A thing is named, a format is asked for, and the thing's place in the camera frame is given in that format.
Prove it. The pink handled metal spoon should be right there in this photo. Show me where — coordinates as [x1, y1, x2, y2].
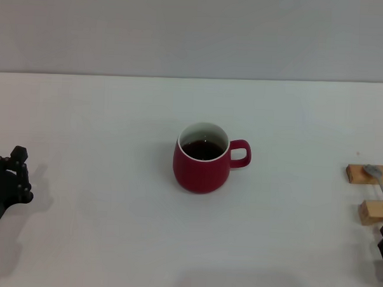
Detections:
[361, 163, 383, 218]

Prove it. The red ceramic cup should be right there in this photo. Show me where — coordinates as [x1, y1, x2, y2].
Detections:
[171, 120, 253, 197]

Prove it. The dark coffee liquid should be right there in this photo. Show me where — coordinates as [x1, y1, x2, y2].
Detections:
[180, 138, 226, 161]

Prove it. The small wooden block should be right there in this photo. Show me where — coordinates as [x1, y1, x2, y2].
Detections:
[358, 199, 383, 226]
[345, 163, 383, 186]

